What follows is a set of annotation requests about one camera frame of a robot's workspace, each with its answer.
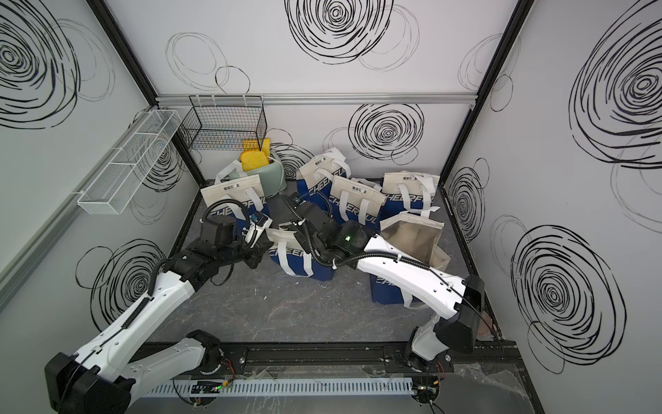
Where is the takeout bag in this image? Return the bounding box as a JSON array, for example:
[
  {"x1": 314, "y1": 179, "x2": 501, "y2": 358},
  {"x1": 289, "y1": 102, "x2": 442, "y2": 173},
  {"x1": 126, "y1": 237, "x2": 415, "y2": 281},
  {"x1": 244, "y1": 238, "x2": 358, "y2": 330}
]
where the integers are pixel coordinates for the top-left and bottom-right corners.
[
  {"x1": 267, "y1": 229, "x2": 334, "y2": 282},
  {"x1": 297, "y1": 148, "x2": 352, "y2": 210},
  {"x1": 329, "y1": 176, "x2": 386, "y2": 233},
  {"x1": 201, "y1": 175, "x2": 269, "y2": 234},
  {"x1": 370, "y1": 212, "x2": 451, "y2": 310},
  {"x1": 381, "y1": 171, "x2": 440, "y2": 219}
]

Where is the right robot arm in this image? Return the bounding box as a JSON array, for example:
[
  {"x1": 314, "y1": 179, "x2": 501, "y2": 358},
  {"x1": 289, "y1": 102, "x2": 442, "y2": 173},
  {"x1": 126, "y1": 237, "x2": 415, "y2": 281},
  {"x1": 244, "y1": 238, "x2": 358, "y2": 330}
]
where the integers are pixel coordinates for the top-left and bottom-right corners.
[{"x1": 283, "y1": 194, "x2": 484, "y2": 361}]

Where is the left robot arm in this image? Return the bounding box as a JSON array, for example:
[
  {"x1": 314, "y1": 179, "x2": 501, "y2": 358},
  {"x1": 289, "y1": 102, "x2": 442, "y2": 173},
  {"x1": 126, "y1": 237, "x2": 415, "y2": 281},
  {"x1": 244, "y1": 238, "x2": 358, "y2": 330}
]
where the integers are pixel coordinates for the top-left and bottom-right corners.
[{"x1": 45, "y1": 198, "x2": 272, "y2": 413}]

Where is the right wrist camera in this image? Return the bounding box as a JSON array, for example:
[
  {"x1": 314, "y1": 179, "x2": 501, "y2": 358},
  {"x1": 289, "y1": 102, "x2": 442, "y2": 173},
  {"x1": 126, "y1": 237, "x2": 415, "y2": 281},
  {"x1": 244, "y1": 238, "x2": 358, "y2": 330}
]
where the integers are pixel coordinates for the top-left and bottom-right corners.
[{"x1": 284, "y1": 193, "x2": 307, "y2": 210}]

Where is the black wire basket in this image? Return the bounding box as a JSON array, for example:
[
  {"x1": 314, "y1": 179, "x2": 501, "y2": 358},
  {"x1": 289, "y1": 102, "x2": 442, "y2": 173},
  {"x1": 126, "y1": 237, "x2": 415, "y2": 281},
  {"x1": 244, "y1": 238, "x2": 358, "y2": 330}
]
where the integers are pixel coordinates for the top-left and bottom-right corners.
[{"x1": 180, "y1": 95, "x2": 267, "y2": 152}]

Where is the white wire shelf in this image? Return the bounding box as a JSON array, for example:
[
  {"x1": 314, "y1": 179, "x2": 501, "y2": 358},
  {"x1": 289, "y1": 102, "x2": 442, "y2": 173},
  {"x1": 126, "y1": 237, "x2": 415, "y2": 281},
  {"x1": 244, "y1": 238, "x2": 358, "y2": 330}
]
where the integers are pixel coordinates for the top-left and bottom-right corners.
[{"x1": 77, "y1": 110, "x2": 181, "y2": 215}]

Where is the grey cable duct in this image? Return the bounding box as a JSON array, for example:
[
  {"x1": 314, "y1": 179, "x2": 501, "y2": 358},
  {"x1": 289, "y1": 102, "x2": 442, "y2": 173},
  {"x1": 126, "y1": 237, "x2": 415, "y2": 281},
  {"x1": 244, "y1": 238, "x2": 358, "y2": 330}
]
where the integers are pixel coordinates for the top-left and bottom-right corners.
[{"x1": 145, "y1": 378, "x2": 415, "y2": 400}]

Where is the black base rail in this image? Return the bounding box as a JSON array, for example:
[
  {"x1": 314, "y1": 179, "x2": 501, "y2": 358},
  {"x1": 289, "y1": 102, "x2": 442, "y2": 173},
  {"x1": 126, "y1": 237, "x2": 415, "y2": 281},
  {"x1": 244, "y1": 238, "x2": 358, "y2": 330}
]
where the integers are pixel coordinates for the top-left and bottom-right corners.
[{"x1": 220, "y1": 341, "x2": 521, "y2": 374}]

